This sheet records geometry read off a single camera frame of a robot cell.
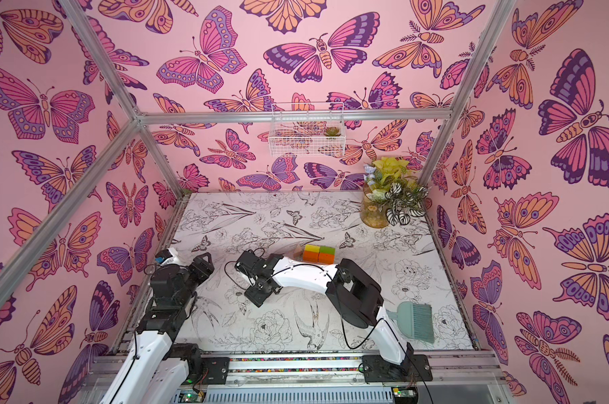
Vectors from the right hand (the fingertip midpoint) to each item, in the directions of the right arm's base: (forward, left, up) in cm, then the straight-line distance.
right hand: (259, 289), depth 87 cm
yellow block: (+18, -18, -1) cm, 25 cm away
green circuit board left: (-30, +15, -4) cm, 34 cm away
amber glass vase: (+30, -43, +6) cm, 53 cm away
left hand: (+6, +16, +13) cm, 21 cm away
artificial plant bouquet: (+36, -48, +17) cm, 62 cm away
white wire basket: (+51, -16, +31) cm, 62 cm away
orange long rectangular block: (+14, -23, -2) cm, 27 cm away
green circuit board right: (-28, -45, -5) cm, 53 cm away
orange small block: (+15, -17, -2) cm, 23 cm away
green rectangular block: (+17, -24, -1) cm, 29 cm away
